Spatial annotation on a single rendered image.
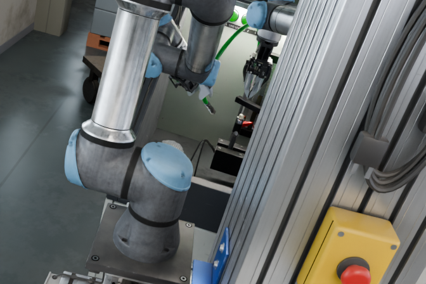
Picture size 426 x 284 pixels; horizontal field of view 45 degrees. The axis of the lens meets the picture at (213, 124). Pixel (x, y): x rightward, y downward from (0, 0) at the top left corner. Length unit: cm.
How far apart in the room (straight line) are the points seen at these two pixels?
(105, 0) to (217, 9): 431
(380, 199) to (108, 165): 57
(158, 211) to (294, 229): 44
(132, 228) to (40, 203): 191
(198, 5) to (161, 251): 53
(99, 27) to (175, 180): 440
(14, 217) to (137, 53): 198
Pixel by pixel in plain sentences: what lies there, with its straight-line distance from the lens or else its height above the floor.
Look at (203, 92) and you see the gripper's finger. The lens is 158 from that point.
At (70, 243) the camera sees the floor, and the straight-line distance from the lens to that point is 277.
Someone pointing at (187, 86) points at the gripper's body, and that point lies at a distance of 152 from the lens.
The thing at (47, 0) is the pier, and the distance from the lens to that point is 551.
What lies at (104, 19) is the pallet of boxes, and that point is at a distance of 535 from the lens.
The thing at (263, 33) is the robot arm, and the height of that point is 143.
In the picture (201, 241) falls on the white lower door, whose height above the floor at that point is 74.
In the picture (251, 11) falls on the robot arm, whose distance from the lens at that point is 143.
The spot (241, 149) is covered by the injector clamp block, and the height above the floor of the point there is 98.
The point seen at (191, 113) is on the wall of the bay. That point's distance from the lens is 212.
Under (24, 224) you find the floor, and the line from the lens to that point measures 285.
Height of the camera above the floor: 179
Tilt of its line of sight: 24 degrees down
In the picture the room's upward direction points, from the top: 17 degrees clockwise
